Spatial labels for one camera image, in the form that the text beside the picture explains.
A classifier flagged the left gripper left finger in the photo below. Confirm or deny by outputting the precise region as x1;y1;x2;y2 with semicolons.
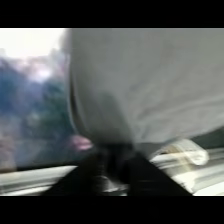
42;146;111;197

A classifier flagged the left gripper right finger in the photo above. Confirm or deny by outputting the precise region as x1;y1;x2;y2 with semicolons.
122;145;194;197

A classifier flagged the grey T-shirt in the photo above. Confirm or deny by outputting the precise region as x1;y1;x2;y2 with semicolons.
60;28;224;160

